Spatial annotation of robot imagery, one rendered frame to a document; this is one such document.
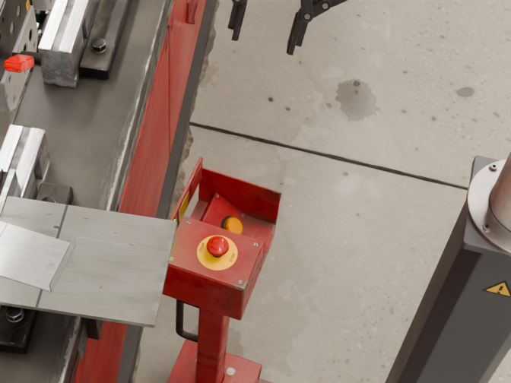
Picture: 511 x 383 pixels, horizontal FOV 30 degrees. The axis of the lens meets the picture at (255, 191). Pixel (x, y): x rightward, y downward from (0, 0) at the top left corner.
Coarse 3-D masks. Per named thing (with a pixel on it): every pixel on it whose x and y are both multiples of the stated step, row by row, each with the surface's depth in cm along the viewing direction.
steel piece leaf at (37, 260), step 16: (0, 240) 141; (16, 240) 141; (32, 240) 142; (48, 240) 142; (0, 256) 140; (16, 256) 140; (32, 256) 140; (48, 256) 140; (64, 256) 138; (0, 272) 138; (16, 272) 138; (32, 272) 139; (48, 272) 139; (48, 288) 137
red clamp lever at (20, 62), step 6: (12, 54) 128; (18, 54) 125; (24, 54) 128; (30, 54) 128; (36, 54) 128; (42, 54) 128; (6, 60) 120; (12, 60) 120; (18, 60) 121; (24, 60) 122; (30, 60) 124; (36, 60) 128; (42, 60) 128; (6, 66) 120; (12, 66) 120; (18, 66) 120; (24, 66) 122; (30, 66) 125; (18, 72) 121
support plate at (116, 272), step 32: (32, 224) 143; (64, 224) 144; (96, 224) 144; (128, 224) 145; (160, 224) 145; (96, 256) 141; (128, 256) 141; (160, 256) 142; (0, 288) 137; (32, 288) 137; (64, 288) 138; (96, 288) 138; (128, 288) 138; (160, 288) 139; (128, 320) 135
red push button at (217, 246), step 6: (210, 240) 167; (216, 240) 167; (222, 240) 167; (210, 246) 166; (216, 246) 166; (222, 246) 166; (228, 246) 166; (210, 252) 166; (216, 252) 165; (222, 252) 166
